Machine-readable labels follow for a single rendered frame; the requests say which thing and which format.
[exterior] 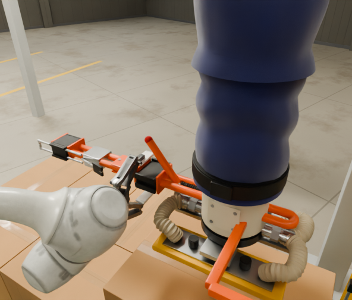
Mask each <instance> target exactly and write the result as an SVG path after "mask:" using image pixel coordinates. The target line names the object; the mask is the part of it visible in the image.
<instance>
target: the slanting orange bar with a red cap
mask: <svg viewBox="0 0 352 300"><path fill-rule="evenodd" d="M144 141H145V142H146V144H147V145H148V147H149V148H150V150H151V151H152V153H153V154H154V156H155V157H156V159H157V160H158V161H159V163H160V165H161V166H162V168H163V169H164V170H165V172H166V174H167V175H168V177H169V178H170V179H171V181H172V182H174V183H177V184H178V183H179V182H180V181H181V180H180V179H179V178H178V176H177V175H176V173H175V171H174V170H173V169H172V167H171V166H170V164H169V162H168V161H167V160H166V158H165V157H164V155H163V153H162V152H161V150H160V149H159V148H158V146H157V144H156V143H155V141H154V140H153V138H152V137H151V136H146V137H145V139H144Z"/></svg>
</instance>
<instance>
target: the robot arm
mask: <svg viewBox="0 0 352 300"><path fill-rule="evenodd" d="M153 156H154V154H153V153H152V152H150V151H144V153H142V154H139V155H138V156H135V155H131V154H129V155H128V157H127V158H126V160H125V161H124V163H123V165H122V166H121V168H120V169H119V170H118V173H117V174H116V175H115V177H114V178H113V179H112V180H111V181H110V182H109V183H110V184H111V185H113V187H112V186H108V185H93V186H89V187H79V188H77V187H63V188H62V189H60V190H58V191H55V192H39V191H34V190H27V189H20V188H14V187H1V186H0V220H6V221H12V222H15V223H20V224H23V225H25V226H28V227H30V228H32V229H33V230H35V231H36V232H37V233H38V234H39V236H40V238H41V240H40V241H39V242H38V243H37V244H36V245H35V246H34V247H33V248H32V250H31V251H30V252H29V254H28V255H27V256H26V258H25V260H24V261H23V263H22V265H21V269H22V272H23V274H24V277H25V279H26V280H27V282H28V283H29V285H30V286H32V287H33V288H35V289H36V290H38V291H40V292H43V293H50V292H52V291H54V290H56V289H58V288H60V287H61V286H63V285H64V284H66V283H67V282H69V281H70V280H71V279H72V278H73V277H74V276H75V275H78V274H79V273H80V272H81V271H82V270H83V269H84V268H85V267H86V266H87V265H88V263H89V262H91V260H92V259H95V258H97V257H99V256H101V255H102V254H104V253H105V252H106V251H107V250H109V249H110V248H111V247H112V246H113V245H114V244H115V243H116V242H117V241H118V240H119V238H120V237H121V236H122V234H123V233H124V231H125V229H126V227H127V220H130V219H132V218H134V217H137V216H139V215H141V214H142V213H143V211H142V208H143V206H144V204H145V203H146V202H147V201H148V200H149V199H150V197H151V196H152V195H153V193H150V192H147V191H144V192H143V193H142V194H141V195H140V196H139V197H138V198H137V199H136V202H129V200H130V197H129V191H130V189H131V186H130V185H131V182H132V180H133V178H134V175H135V173H136V171H137V169H138V167H139V166H142V165H143V164H144V163H145V162H146V161H148V160H149V159H150V158H152V157H153ZM121 186H125V187H127V188H126V189H124V188H121ZM132 208H133V209H132ZM129 209H132V210H129Z"/></svg>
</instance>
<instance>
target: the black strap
mask: <svg viewBox="0 0 352 300"><path fill-rule="evenodd" d="M289 169H290V163H288V167H287V170H286V171H285V172H284V174H282V175H281V176H280V177H279V178H277V179H275V180H270V181H267V182H261V183H239V182H229V181H226V180H222V179H220V178H218V177H216V176H213V175H211V174H209V173H208V172H206V171H205V170H204V169H203V168H202V166H201V165H200V164H199V163H198V161H197V158H196V151H195V150H194V152H193V156H192V173H193V176H194V178H195V180H196V182H198V184H199V185H201V187H203V188H204V189H206V190H207V191H209V192H210V195H213V196H216V197H219V198H222V199H225V200H227V201H231V200H236V201H257V200H261V199H266V198H270V197H272V196H274V195H276V194H277V193H279V192H280V191H281V190H282V189H283V188H284V186H285V185H286V182H287V177H288V172H289Z"/></svg>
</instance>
